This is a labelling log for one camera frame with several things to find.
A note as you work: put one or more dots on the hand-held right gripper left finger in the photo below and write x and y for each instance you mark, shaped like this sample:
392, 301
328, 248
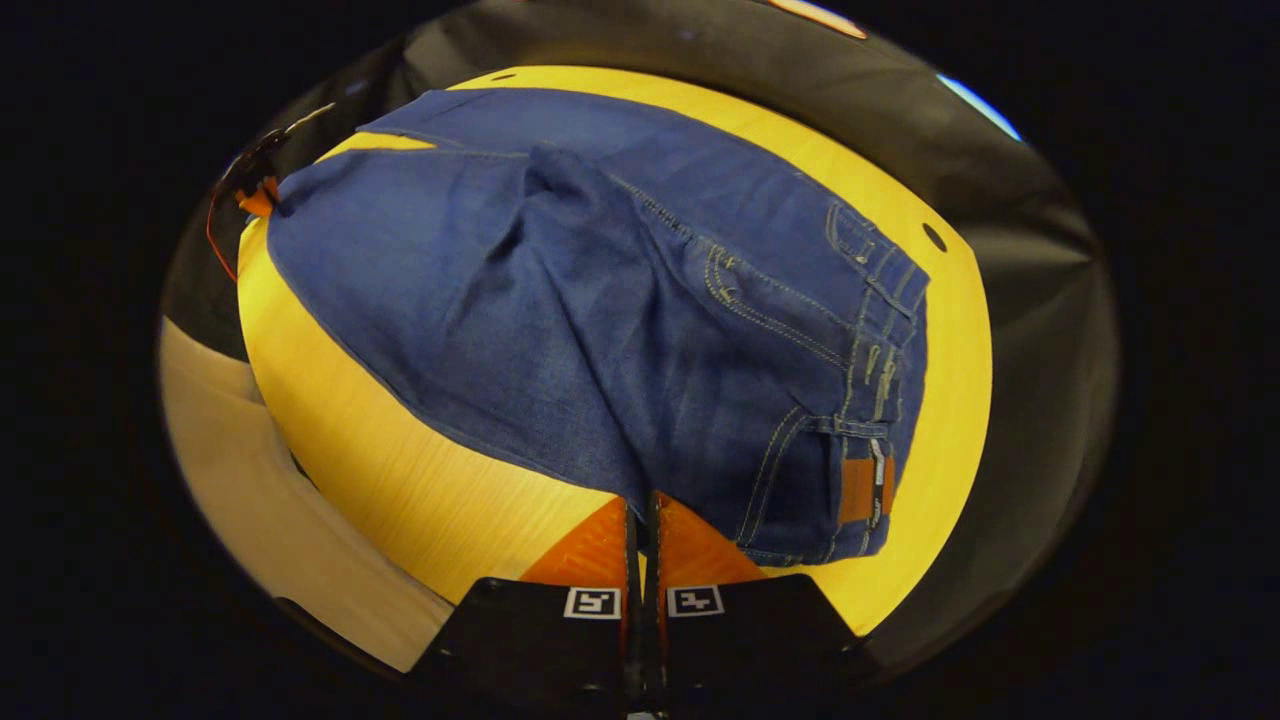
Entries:
530, 640

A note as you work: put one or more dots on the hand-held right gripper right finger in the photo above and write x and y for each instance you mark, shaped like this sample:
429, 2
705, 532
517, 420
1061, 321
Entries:
760, 640

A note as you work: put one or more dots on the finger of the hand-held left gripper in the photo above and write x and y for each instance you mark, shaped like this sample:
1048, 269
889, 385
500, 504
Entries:
260, 198

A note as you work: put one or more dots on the black backdrop cloth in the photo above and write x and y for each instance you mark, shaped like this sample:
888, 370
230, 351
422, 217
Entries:
1040, 300

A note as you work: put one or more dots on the blue denim jeans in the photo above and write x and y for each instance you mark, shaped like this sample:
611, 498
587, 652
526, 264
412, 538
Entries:
560, 300

